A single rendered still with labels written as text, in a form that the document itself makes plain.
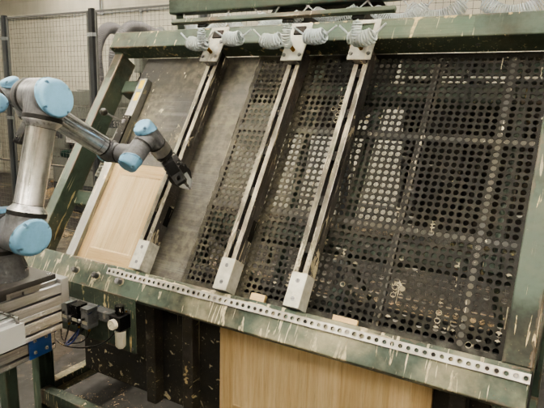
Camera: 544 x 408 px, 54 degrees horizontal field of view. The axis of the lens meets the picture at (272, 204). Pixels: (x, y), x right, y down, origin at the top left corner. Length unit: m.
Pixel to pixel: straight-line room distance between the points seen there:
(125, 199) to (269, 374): 1.02
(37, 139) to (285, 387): 1.33
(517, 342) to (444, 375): 0.23
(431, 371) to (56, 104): 1.37
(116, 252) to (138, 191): 0.30
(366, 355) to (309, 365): 0.44
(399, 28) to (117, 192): 1.44
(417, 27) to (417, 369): 1.26
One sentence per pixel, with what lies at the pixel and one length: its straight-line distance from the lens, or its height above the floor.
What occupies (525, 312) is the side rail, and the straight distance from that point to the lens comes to 1.74.
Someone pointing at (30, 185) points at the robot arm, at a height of 1.36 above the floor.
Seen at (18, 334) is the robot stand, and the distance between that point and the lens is 1.81.
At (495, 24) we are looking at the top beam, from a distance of 2.16.
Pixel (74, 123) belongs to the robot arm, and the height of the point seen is 1.53.
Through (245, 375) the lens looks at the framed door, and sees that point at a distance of 2.37.
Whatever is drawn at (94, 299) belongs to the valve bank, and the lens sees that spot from 2.46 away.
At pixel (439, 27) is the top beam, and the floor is 1.90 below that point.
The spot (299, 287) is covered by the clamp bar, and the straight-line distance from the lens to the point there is 1.88.
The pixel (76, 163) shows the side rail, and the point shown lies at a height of 1.28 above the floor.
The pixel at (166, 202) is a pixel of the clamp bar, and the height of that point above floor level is 1.17.
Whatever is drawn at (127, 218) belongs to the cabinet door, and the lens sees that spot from 2.51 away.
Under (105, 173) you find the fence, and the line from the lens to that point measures 2.69.
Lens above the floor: 1.63
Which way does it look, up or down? 11 degrees down
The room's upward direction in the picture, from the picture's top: 1 degrees clockwise
